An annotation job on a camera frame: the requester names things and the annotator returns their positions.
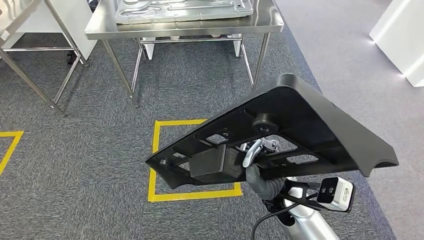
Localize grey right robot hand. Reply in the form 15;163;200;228
242;137;282;201

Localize black plastic car part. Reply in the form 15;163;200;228
145;73;400;191

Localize stainless steel workbench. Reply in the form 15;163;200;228
84;0;285;108

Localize white stand legs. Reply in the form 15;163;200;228
141;33;243;61

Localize large stamped metal plate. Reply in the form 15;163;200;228
114;0;255;25

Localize white block plinth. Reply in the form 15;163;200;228
368;0;424;88

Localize white cabinet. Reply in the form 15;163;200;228
14;0;98;61

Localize black camera bracket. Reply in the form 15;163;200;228
281;180;329;212

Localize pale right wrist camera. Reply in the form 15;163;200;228
316;176;356;213

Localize steel frame table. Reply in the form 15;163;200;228
0;0;90;117

